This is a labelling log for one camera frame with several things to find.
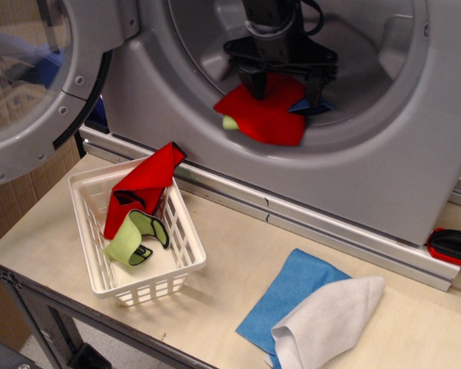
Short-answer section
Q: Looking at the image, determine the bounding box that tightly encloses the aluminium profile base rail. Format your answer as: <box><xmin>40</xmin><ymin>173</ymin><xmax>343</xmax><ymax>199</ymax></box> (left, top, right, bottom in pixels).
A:
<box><xmin>78</xmin><ymin>125</ymin><xmax>461</xmax><ymax>292</ymax></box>

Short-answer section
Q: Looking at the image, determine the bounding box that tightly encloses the small light green cloth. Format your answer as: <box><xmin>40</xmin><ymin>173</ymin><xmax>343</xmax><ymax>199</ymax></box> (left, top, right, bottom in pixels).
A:
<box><xmin>222</xmin><ymin>115</ymin><xmax>239</xmax><ymax>131</ymax></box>

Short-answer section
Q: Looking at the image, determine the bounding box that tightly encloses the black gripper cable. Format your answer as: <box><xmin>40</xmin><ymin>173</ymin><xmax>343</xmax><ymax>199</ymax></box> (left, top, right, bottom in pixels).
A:
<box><xmin>303</xmin><ymin>0</ymin><xmax>325</xmax><ymax>38</ymax></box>

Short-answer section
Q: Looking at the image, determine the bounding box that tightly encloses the black box under table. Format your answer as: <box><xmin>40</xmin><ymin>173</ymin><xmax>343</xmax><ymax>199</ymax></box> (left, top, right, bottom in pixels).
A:
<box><xmin>68</xmin><ymin>343</ymin><xmax>112</xmax><ymax>369</ymax></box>

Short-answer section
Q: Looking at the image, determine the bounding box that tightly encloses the blue cloth on table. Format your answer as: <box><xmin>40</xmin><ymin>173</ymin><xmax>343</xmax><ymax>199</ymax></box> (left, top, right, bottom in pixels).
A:
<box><xmin>237</xmin><ymin>249</ymin><xmax>350</xmax><ymax>368</ymax></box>

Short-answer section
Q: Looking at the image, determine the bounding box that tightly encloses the red felt cloth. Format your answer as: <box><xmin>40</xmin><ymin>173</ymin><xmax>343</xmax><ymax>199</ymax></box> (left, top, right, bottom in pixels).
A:
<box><xmin>214</xmin><ymin>74</ymin><xmax>306</xmax><ymax>146</ymax></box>

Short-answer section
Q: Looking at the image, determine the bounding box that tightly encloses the small blue cloth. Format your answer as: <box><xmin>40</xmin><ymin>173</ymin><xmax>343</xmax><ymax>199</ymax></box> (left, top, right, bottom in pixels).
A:
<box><xmin>288</xmin><ymin>98</ymin><xmax>334</xmax><ymax>116</ymax></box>

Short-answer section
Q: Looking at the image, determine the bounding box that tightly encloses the red and black tool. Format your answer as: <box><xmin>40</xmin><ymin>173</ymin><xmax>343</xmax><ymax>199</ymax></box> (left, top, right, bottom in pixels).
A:
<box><xmin>426</xmin><ymin>228</ymin><xmax>461</xmax><ymax>267</ymax></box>

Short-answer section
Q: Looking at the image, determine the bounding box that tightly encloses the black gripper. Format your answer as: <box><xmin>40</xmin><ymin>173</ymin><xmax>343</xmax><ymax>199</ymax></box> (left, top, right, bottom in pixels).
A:
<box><xmin>224</xmin><ymin>27</ymin><xmax>338</xmax><ymax>115</ymax></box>

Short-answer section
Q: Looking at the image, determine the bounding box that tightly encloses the red cloth with black trim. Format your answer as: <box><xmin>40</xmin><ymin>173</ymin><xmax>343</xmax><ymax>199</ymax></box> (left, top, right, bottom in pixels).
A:
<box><xmin>104</xmin><ymin>142</ymin><xmax>187</xmax><ymax>240</ymax></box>

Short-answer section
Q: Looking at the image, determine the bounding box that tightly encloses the white plastic basket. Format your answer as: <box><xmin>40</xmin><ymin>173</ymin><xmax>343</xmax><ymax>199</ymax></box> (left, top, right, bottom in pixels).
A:
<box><xmin>69</xmin><ymin>160</ymin><xmax>206</xmax><ymax>306</ymax></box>

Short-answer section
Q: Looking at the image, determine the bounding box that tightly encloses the white cloth on table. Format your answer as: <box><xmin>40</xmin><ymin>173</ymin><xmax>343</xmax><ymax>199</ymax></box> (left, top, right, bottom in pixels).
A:
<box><xmin>271</xmin><ymin>276</ymin><xmax>386</xmax><ymax>368</ymax></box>

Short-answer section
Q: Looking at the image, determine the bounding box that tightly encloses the round transparent machine door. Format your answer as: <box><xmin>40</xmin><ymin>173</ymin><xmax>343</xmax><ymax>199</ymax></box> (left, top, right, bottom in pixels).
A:
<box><xmin>0</xmin><ymin>1</ymin><xmax>139</xmax><ymax>185</ymax></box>

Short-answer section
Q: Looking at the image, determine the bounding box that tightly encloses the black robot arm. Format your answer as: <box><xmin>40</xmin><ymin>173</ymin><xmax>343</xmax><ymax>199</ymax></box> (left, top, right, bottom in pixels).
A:
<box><xmin>224</xmin><ymin>1</ymin><xmax>338</xmax><ymax>115</ymax></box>

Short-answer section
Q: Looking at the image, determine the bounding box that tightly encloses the metal table frame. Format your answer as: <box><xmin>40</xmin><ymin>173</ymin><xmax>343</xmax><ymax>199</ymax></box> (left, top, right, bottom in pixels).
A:
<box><xmin>0</xmin><ymin>264</ymin><xmax>212</xmax><ymax>368</ymax></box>

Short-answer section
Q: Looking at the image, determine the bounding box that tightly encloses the light green cloth black trim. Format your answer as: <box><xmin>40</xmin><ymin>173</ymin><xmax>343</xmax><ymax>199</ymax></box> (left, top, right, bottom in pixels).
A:
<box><xmin>104</xmin><ymin>210</ymin><xmax>170</xmax><ymax>267</ymax></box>

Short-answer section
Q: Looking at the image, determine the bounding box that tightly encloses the grey toy laundry machine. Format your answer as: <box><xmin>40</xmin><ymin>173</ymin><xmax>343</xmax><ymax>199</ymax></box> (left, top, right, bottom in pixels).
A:
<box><xmin>103</xmin><ymin>1</ymin><xmax>461</xmax><ymax>244</ymax></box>

